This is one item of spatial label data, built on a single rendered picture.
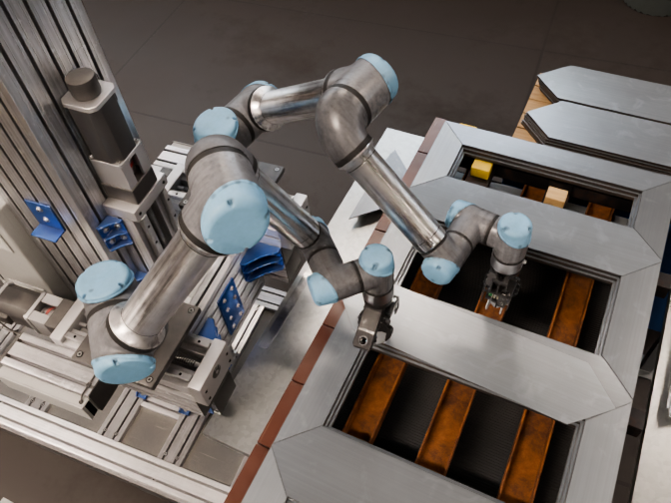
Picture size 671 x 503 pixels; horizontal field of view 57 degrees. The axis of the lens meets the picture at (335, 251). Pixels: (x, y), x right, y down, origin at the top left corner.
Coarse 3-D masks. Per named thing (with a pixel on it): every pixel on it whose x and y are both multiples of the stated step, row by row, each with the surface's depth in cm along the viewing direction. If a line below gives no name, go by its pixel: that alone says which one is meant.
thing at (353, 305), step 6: (360, 294) 171; (348, 300) 170; (354, 300) 170; (360, 300) 170; (348, 306) 169; (354, 306) 169; (360, 306) 169; (348, 312) 168; (354, 312) 168; (354, 318) 167; (354, 324) 166
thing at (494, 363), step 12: (492, 336) 161; (504, 336) 161; (516, 336) 160; (492, 348) 159; (504, 348) 159; (516, 348) 158; (480, 360) 157; (492, 360) 157; (504, 360) 157; (480, 372) 155; (492, 372) 155; (504, 372) 155; (480, 384) 153; (492, 384) 153
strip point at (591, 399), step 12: (588, 372) 153; (588, 384) 151; (600, 384) 151; (576, 396) 150; (588, 396) 149; (600, 396) 149; (576, 408) 148; (588, 408) 148; (600, 408) 147; (612, 408) 147; (576, 420) 146
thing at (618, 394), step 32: (512, 160) 200; (608, 192) 191; (640, 192) 187; (544, 256) 176; (608, 320) 163; (384, 352) 163; (576, 352) 157; (608, 384) 151; (576, 448) 143; (448, 480) 141
